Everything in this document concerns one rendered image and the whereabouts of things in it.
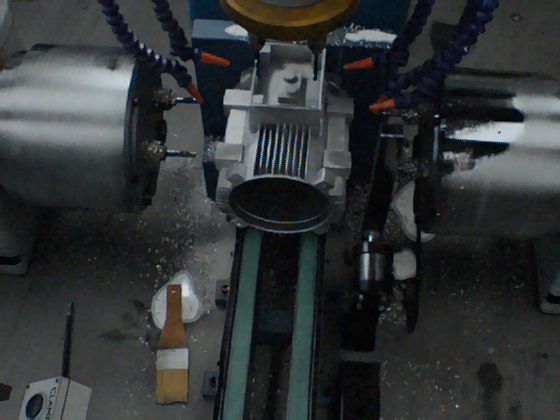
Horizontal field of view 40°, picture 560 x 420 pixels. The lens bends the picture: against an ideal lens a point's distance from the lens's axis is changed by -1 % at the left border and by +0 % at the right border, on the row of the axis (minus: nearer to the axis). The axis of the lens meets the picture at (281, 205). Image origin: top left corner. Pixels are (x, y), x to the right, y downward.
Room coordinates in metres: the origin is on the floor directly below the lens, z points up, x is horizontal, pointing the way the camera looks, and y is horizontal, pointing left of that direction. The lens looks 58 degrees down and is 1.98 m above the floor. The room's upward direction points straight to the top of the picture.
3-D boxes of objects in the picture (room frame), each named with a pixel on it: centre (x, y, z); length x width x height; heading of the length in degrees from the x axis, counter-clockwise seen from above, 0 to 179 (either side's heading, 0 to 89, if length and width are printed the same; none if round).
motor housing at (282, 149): (0.70, -0.01, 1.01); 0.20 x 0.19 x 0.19; 175
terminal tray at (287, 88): (0.74, -0.01, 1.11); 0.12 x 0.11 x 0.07; 175
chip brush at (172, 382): (0.47, 0.17, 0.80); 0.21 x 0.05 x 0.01; 3
